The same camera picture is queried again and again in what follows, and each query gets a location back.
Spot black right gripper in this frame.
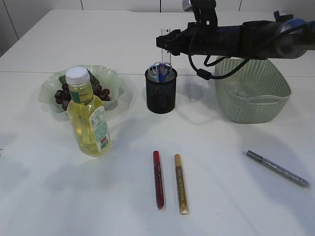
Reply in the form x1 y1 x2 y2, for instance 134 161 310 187
156 22 219 56

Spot clear plastic ruler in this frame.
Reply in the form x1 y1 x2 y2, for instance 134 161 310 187
160 28 172 65

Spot blue scissors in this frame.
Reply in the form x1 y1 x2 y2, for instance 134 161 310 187
149 62 172 83

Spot pink purple scissors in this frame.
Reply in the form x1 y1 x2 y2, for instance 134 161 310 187
148 64 158 78

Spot clear plastic sheet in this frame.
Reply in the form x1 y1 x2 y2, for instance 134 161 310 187
226 82 259 98

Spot yellow drink bottle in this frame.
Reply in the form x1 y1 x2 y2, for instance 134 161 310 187
65 66 110 157

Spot red glitter marker pen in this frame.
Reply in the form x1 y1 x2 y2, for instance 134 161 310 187
153 150 164 210

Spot purple artificial grape bunch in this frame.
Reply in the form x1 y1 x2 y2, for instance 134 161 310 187
54 71 111 111

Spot silver glitter marker pen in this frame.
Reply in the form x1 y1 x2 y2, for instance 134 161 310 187
246 150 310 188

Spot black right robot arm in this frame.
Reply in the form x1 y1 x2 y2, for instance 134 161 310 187
156 15 315 59

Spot black mesh pen holder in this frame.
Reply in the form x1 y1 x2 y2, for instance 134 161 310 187
145 68 178 114

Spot green woven plastic basket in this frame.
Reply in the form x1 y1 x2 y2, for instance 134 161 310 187
215 59 291 123

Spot green wavy plate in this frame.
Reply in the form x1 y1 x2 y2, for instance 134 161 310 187
38 65 123 121

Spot gold glitter marker pen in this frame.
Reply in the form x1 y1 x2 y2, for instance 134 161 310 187
174 154 189 215

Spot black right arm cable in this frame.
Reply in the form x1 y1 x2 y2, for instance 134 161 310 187
188 24 296 81

